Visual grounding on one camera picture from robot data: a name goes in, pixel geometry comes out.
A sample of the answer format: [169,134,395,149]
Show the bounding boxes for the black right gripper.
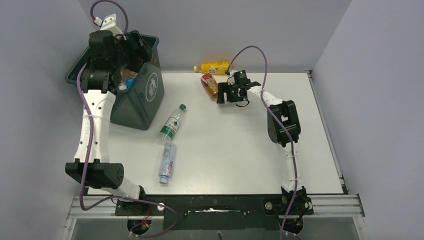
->
[217,81,243,104]

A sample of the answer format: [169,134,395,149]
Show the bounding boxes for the red gold tea bottle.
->
[200,73,219,101]

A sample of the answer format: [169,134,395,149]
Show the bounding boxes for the clear bottle blue label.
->
[118,78,135,91]

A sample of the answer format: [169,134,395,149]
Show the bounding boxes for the dark green plastic bin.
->
[65,30,165,130]

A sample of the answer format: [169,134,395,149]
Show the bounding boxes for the green cap water bottle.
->
[158,104,187,142]

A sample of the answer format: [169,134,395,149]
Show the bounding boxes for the purple label Ganten bottle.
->
[158,142,177,185]

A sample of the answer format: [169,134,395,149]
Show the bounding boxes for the orange drink bottle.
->
[121,68,138,80]

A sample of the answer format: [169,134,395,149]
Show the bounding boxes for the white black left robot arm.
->
[65,30,152,201]

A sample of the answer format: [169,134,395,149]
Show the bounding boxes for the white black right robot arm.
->
[216,70,304,214]

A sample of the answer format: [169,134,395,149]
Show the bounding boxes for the yellow juice bottle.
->
[193,61,230,75]

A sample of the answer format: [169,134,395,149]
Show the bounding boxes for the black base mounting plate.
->
[114,187,314,231]

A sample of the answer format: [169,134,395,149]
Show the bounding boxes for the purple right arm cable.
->
[225,45,299,240]

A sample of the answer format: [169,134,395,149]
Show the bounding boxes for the aluminium frame rail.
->
[60,194,369,240]

